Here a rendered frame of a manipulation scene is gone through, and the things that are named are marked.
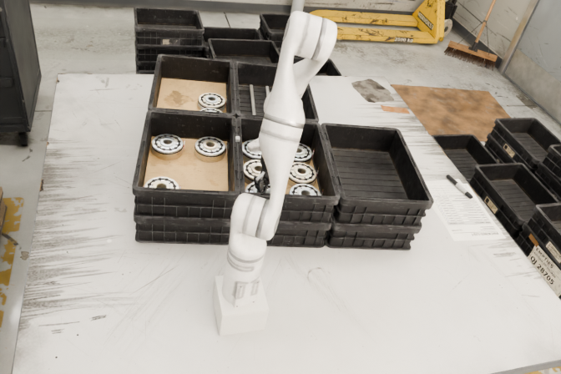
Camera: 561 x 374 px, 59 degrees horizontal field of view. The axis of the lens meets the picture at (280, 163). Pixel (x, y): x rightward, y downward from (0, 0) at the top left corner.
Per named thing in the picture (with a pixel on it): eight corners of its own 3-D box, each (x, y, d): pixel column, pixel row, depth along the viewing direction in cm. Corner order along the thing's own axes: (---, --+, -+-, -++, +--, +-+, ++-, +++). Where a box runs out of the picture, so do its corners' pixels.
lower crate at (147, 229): (232, 248, 155) (236, 221, 147) (133, 245, 149) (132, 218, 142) (229, 166, 185) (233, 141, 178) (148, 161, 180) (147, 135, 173)
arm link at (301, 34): (292, 5, 102) (261, 124, 105) (336, 17, 103) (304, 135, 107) (289, 11, 111) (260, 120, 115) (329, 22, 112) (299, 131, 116)
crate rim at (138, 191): (239, 201, 142) (240, 194, 140) (131, 196, 137) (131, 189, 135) (235, 121, 172) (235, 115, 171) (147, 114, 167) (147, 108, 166)
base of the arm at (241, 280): (260, 300, 130) (271, 258, 120) (228, 309, 126) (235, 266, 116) (249, 273, 136) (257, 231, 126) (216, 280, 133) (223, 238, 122)
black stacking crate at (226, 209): (235, 224, 148) (239, 196, 141) (133, 219, 143) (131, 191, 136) (232, 143, 178) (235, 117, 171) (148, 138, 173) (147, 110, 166)
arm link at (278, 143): (302, 129, 105) (260, 118, 106) (270, 247, 109) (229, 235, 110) (305, 128, 114) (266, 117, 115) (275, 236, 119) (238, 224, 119)
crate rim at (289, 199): (339, 205, 147) (341, 199, 146) (239, 201, 142) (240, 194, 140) (318, 127, 178) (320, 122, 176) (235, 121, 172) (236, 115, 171)
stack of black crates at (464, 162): (494, 208, 280) (512, 178, 265) (449, 212, 271) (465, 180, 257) (458, 163, 309) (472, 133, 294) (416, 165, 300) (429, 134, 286)
